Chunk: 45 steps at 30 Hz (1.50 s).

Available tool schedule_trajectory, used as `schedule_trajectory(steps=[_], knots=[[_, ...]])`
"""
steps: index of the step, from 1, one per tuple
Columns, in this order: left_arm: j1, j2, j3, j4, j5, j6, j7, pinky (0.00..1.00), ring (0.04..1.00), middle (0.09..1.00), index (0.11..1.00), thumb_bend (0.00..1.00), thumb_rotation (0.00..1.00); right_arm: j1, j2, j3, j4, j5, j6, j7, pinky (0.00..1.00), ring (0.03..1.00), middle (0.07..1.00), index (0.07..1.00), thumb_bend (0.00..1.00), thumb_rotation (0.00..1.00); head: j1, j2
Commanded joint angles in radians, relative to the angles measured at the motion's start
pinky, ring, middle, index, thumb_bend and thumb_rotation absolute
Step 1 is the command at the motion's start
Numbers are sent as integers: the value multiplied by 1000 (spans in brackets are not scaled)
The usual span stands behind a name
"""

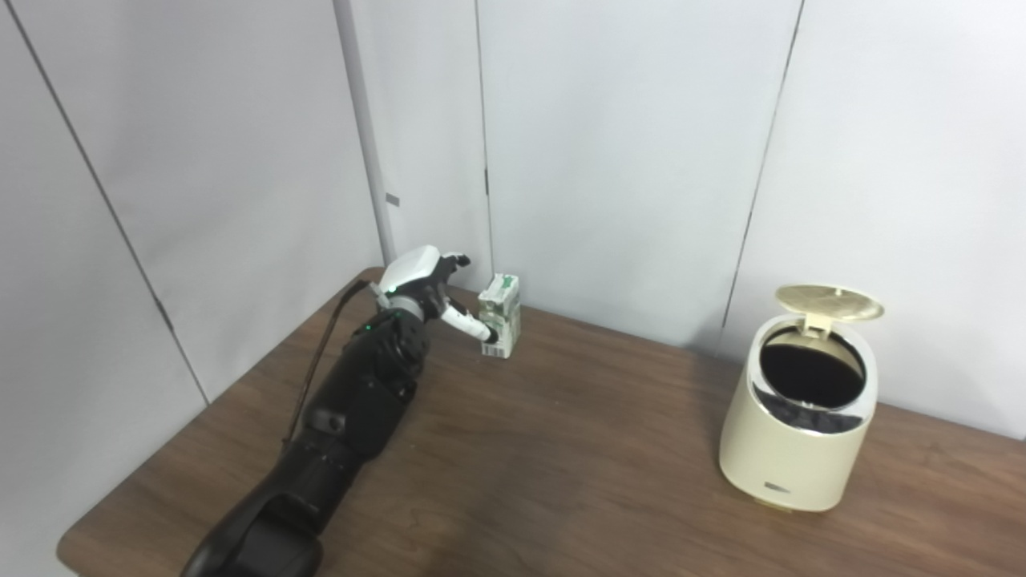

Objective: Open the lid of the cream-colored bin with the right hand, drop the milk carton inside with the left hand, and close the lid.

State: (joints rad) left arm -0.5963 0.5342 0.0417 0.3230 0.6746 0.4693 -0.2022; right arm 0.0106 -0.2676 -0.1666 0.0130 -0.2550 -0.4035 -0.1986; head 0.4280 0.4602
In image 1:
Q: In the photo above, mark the black bin liner bag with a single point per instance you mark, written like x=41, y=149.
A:
x=809, y=373

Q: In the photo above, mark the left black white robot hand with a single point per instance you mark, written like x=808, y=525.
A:
x=413, y=272

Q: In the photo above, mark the cream-colored bin body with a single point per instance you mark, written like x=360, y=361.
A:
x=789, y=469

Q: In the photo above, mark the white wall corner post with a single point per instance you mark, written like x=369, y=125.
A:
x=361, y=104

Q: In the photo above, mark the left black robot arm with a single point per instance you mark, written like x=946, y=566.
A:
x=353, y=417

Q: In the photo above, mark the round cream bin lid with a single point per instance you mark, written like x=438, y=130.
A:
x=830, y=303

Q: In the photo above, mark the green white milk carton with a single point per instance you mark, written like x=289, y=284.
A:
x=505, y=308

